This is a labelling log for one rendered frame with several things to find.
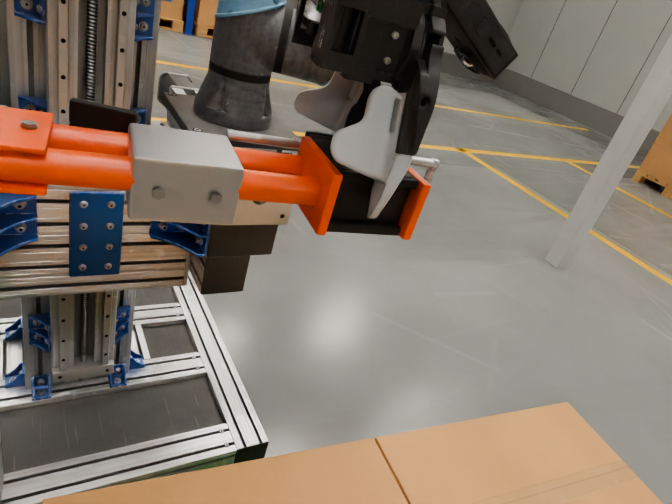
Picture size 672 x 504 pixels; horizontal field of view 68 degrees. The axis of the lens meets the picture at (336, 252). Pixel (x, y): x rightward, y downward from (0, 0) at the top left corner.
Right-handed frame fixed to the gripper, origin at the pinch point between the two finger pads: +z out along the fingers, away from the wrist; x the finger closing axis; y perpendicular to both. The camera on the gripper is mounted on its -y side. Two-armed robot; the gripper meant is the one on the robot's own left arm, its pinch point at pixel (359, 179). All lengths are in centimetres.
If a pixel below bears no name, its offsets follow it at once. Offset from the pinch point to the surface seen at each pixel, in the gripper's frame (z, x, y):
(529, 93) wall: 109, -842, -803
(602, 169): 48, -179, -264
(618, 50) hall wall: -21, -711, -836
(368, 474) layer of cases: 66, -13, -30
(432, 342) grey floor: 120, -104, -122
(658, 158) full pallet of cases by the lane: 81, -378, -613
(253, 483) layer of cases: 66, -15, -7
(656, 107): 5, -172, -269
